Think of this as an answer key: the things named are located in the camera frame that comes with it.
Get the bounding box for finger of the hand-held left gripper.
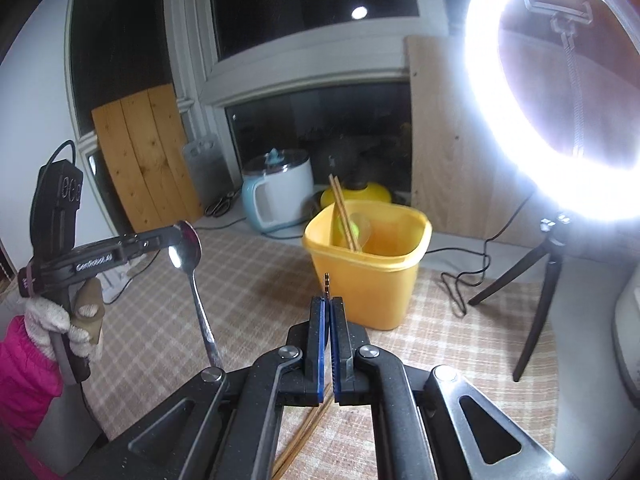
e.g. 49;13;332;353
120;225;187;263

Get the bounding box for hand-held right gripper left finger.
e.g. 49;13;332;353
65;297;329;480

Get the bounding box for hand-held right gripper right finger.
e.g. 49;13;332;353
330;297;576;480

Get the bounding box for metal spoon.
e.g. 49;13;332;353
169;220;224;368

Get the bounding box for yellow plastic container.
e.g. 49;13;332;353
302;200;433;332

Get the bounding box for clear plastic spoon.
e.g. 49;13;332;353
357;214;381;251

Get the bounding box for person's left forearm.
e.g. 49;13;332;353
0;316;66;480

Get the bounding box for person's left hand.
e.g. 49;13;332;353
24;277;106;362

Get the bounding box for brown plank wooden board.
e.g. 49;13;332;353
91;84;203;233

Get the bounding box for grey cutting board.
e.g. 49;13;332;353
181;135;228;211

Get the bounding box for checked tablecloth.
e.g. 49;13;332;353
75;225;621;480

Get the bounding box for white and blue electric pot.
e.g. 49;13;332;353
242;147;316;234

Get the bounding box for black clay pot yellow lid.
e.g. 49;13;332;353
314;167;393;211

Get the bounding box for black tripod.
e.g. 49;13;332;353
467;212;576;383

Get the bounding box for light wooden panel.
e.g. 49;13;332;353
405;35;541;246

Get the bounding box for phone holder clamp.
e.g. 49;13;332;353
520;0;593;156

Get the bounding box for black electric pot cable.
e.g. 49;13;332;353
197;214;252;234

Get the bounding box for black handled scissors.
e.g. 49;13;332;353
204;187;241;218

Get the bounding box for black ring light cable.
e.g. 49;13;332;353
425;195;532;318

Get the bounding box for white window frame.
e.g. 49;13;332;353
162;0;451;161

